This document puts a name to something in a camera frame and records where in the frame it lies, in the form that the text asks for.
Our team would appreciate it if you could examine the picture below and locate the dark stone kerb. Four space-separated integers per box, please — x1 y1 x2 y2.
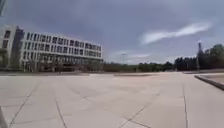
194 74 224 92

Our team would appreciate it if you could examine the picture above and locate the tall slim tower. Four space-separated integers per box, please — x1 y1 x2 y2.
196 40 203 72

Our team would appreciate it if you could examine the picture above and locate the pale stone slab plaza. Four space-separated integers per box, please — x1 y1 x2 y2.
0 72 224 128

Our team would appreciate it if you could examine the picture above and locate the raised reddish paved terrace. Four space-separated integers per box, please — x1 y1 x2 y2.
201 73 224 85

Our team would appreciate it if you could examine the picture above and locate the row of trees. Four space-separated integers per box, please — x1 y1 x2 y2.
101 43 224 73

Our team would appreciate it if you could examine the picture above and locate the white building with window rows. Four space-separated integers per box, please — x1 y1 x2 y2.
0 25 104 73

